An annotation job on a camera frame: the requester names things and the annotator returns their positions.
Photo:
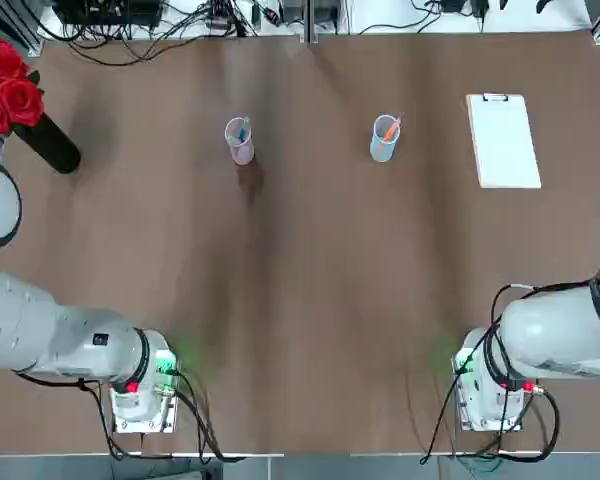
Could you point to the small grey hub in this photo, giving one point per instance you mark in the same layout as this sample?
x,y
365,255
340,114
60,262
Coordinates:
x,y
217,21

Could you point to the orange pencil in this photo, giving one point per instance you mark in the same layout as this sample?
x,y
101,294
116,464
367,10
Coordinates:
x,y
391,131

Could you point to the pink mesh pen cup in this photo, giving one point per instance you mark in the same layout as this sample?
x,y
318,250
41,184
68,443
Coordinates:
x,y
243,155

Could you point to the green pen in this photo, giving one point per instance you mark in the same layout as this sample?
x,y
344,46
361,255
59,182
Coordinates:
x,y
246,120

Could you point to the black electronics box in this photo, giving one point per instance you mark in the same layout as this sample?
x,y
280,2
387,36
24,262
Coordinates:
x,y
110,12

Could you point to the red rose bouquet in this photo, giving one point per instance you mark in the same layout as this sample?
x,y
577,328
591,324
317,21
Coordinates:
x,y
15,100

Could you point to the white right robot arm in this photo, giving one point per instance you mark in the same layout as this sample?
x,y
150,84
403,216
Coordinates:
x,y
545,335

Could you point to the blue mesh pen cup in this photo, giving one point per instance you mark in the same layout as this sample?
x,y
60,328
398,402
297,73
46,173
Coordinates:
x,y
381,152

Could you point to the light blue pen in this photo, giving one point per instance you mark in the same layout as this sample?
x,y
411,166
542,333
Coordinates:
x,y
241,134

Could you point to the aluminium frame post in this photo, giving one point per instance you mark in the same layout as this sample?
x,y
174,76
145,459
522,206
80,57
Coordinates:
x,y
310,25

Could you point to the black flat power adapter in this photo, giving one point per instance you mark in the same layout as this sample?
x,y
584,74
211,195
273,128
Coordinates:
x,y
479,7

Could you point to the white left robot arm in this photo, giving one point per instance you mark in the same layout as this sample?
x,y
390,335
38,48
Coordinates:
x,y
20,320

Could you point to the white clipboard with black clip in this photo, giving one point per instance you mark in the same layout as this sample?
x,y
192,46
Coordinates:
x,y
505,145

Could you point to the grey equipment box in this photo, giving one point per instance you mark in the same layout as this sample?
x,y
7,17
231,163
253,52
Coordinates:
x,y
325,9

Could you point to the black vase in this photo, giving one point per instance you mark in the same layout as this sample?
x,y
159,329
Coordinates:
x,y
55,150

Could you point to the black boxy power adapter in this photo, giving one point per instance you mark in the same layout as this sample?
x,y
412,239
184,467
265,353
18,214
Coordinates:
x,y
452,5

